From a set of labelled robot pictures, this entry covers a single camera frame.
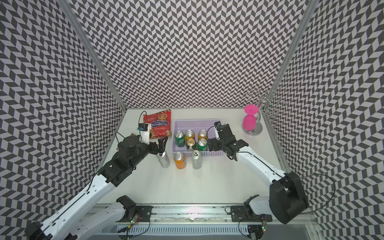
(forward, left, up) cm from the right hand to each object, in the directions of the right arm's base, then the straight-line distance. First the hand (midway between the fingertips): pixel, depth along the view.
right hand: (217, 142), depth 86 cm
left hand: (-5, +30, +13) cm, 33 cm away
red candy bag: (+21, +38, -7) cm, 44 cm away
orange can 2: (-9, +22, -3) cm, 24 cm away
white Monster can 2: (-10, +12, 0) cm, 16 cm away
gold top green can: (+1, +16, -4) cm, 16 cm away
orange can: (+8, +9, -3) cm, 12 cm away
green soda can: (+4, +22, -2) cm, 23 cm away
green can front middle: (+1, +9, -5) cm, 10 cm away
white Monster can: (-10, +30, -1) cm, 32 cm away
